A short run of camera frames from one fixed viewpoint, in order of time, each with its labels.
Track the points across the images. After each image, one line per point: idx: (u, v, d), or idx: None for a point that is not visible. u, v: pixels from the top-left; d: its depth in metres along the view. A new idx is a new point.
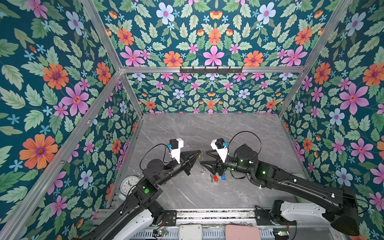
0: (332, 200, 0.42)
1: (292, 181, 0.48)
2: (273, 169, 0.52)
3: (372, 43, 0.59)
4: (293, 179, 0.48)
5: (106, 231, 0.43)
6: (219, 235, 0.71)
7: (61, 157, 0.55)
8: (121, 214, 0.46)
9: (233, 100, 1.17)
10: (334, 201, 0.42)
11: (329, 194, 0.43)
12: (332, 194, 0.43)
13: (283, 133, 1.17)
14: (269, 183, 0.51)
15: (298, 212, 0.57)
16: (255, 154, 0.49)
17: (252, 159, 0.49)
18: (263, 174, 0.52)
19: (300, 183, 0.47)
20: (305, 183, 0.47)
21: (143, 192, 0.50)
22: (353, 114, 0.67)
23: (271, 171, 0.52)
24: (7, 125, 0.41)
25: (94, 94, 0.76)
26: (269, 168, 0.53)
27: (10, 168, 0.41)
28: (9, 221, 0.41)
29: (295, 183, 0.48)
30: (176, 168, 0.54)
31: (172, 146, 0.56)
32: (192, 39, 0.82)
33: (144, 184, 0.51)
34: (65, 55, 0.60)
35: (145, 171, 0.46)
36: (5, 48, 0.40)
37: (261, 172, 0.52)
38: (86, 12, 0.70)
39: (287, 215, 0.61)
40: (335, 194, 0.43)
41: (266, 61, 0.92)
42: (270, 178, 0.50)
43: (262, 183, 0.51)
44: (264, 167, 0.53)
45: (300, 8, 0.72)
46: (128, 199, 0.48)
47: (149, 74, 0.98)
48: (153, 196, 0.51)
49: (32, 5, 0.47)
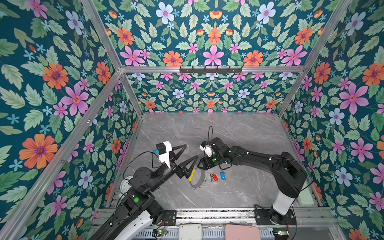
0: (269, 162, 0.52)
1: (245, 153, 0.61)
2: (236, 147, 0.67)
3: (372, 43, 0.59)
4: (246, 151, 0.62)
5: None
6: (219, 235, 0.71)
7: (61, 157, 0.55)
8: (112, 226, 0.45)
9: (233, 100, 1.17)
10: (269, 163, 0.51)
11: (268, 158, 0.53)
12: (270, 158, 0.53)
13: (283, 132, 1.15)
14: (233, 159, 0.65)
15: (277, 200, 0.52)
16: (218, 140, 0.70)
17: (214, 142, 0.71)
18: (229, 152, 0.67)
19: (252, 153, 0.59)
20: (255, 153, 0.59)
21: (133, 201, 0.48)
22: (353, 114, 0.67)
23: (234, 149, 0.67)
24: (7, 125, 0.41)
25: (94, 94, 0.76)
26: (234, 148, 0.68)
27: (10, 168, 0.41)
28: (9, 220, 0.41)
29: (247, 154, 0.60)
30: (166, 173, 0.51)
31: (160, 151, 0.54)
32: (192, 38, 0.82)
33: (134, 192, 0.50)
34: (65, 55, 0.60)
35: (132, 181, 0.43)
36: (5, 48, 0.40)
37: (228, 151, 0.68)
38: (86, 12, 0.70)
39: (278, 208, 0.63)
40: (273, 157, 0.53)
41: (266, 61, 0.92)
42: (233, 154, 0.64)
43: (228, 160, 0.66)
44: (230, 148, 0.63)
45: (300, 8, 0.72)
46: (118, 210, 0.47)
47: (149, 73, 0.98)
48: (144, 204, 0.49)
49: (32, 5, 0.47)
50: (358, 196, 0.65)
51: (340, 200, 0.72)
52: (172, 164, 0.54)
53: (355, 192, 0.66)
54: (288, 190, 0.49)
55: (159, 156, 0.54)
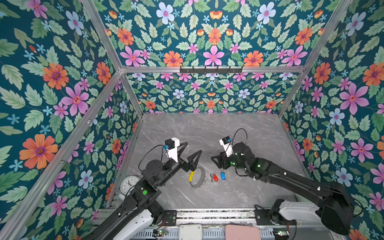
0: (317, 192, 0.44)
1: (282, 174, 0.52)
2: (268, 163, 0.58)
3: (372, 43, 0.59)
4: (283, 172, 0.53)
5: (105, 232, 0.43)
6: (219, 235, 0.71)
7: (61, 157, 0.55)
8: (120, 216, 0.45)
9: (233, 100, 1.17)
10: (318, 194, 0.44)
11: (315, 187, 0.46)
12: (318, 187, 0.45)
13: (283, 132, 1.15)
14: (263, 176, 0.56)
15: (294, 209, 0.58)
16: (246, 148, 0.58)
17: (243, 152, 0.59)
18: (258, 167, 0.58)
19: (290, 176, 0.51)
20: (295, 176, 0.50)
21: (141, 193, 0.49)
22: (353, 114, 0.67)
23: (265, 165, 0.57)
24: (7, 125, 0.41)
25: (94, 94, 0.76)
26: (264, 162, 0.59)
27: (10, 168, 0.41)
28: (9, 220, 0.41)
29: (285, 176, 0.51)
30: (174, 168, 0.55)
31: (169, 146, 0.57)
32: (192, 38, 0.82)
33: (143, 185, 0.51)
34: (65, 55, 0.60)
35: (144, 172, 0.46)
36: (5, 48, 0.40)
37: (256, 165, 0.59)
38: (86, 12, 0.70)
39: (284, 213, 0.62)
40: (321, 187, 0.45)
41: (266, 61, 0.92)
42: (264, 171, 0.55)
43: (256, 176, 0.57)
44: (260, 161, 0.60)
45: (300, 8, 0.72)
46: (127, 201, 0.48)
47: (149, 73, 0.98)
48: (152, 197, 0.51)
49: (32, 5, 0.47)
50: (358, 196, 0.65)
51: None
52: (180, 159, 0.52)
53: (355, 192, 0.66)
54: (336, 226, 0.43)
55: (168, 151, 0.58)
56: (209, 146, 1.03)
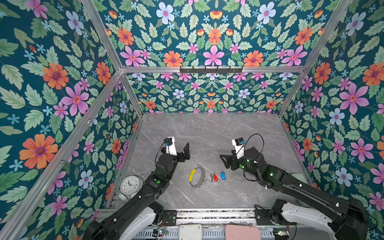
0: (336, 209, 0.43)
1: (297, 186, 0.50)
2: (281, 172, 0.55)
3: (372, 43, 0.59)
4: (298, 184, 0.51)
5: (130, 210, 0.47)
6: (219, 235, 0.71)
7: (61, 157, 0.55)
8: (141, 198, 0.51)
9: (233, 100, 1.17)
10: (337, 210, 0.43)
11: (334, 203, 0.44)
12: (336, 204, 0.44)
13: (283, 132, 1.15)
14: (275, 185, 0.54)
15: (299, 214, 0.58)
16: (259, 156, 0.55)
17: (256, 160, 0.56)
18: (270, 176, 0.55)
19: (306, 189, 0.49)
20: (311, 190, 0.48)
21: (155, 182, 0.57)
22: (353, 114, 0.67)
23: (278, 174, 0.55)
24: (7, 125, 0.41)
25: (94, 94, 0.76)
26: (277, 171, 0.56)
27: (10, 168, 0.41)
28: (9, 220, 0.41)
29: (300, 188, 0.50)
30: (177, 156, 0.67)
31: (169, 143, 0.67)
32: (192, 38, 0.82)
33: (154, 177, 0.59)
34: (64, 55, 0.60)
35: (157, 163, 0.55)
36: (5, 48, 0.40)
37: (269, 173, 0.56)
38: (86, 12, 0.70)
39: (287, 215, 0.62)
40: (340, 203, 0.44)
41: (266, 61, 0.92)
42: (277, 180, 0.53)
43: (268, 184, 0.54)
44: (272, 170, 0.57)
45: (300, 8, 0.72)
46: (144, 188, 0.54)
47: (149, 73, 0.98)
48: (163, 187, 0.59)
49: (32, 5, 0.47)
50: (358, 196, 0.65)
51: None
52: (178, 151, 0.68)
53: (355, 192, 0.66)
54: None
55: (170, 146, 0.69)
56: (209, 146, 1.03)
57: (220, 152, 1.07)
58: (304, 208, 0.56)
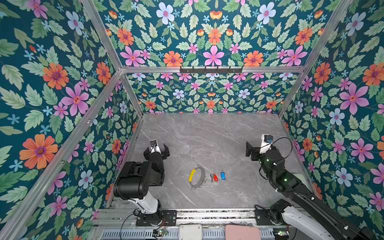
0: (342, 230, 0.42)
1: (309, 197, 0.50)
2: (296, 180, 0.56)
3: (372, 43, 0.59)
4: (311, 196, 0.50)
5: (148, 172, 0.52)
6: (219, 235, 0.71)
7: (61, 157, 0.55)
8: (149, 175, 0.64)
9: (233, 100, 1.17)
10: (343, 233, 0.42)
11: (343, 224, 0.43)
12: (345, 226, 0.43)
13: (283, 132, 1.15)
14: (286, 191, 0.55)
15: (301, 222, 0.57)
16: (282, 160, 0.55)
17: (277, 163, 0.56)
18: (284, 181, 0.56)
19: (317, 204, 0.48)
20: (323, 206, 0.48)
21: None
22: (353, 114, 0.67)
23: (293, 181, 0.55)
24: (7, 125, 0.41)
25: (94, 94, 0.76)
26: (291, 178, 0.56)
27: (10, 168, 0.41)
28: (8, 221, 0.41)
29: (311, 200, 0.50)
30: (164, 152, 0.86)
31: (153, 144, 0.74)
32: (192, 38, 0.82)
33: None
34: (65, 55, 0.60)
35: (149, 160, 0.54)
36: (5, 48, 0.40)
37: (283, 179, 0.57)
38: (86, 12, 0.70)
39: (287, 217, 0.62)
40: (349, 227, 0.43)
41: (266, 61, 0.92)
42: (290, 187, 0.54)
43: (279, 188, 0.56)
44: (288, 176, 0.57)
45: (300, 8, 0.72)
46: None
47: (149, 73, 0.98)
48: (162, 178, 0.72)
49: (32, 5, 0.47)
50: (358, 196, 0.65)
51: (340, 200, 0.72)
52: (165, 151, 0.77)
53: (355, 192, 0.66)
54: None
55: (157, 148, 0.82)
56: (208, 146, 1.03)
57: (220, 152, 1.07)
58: (309, 219, 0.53)
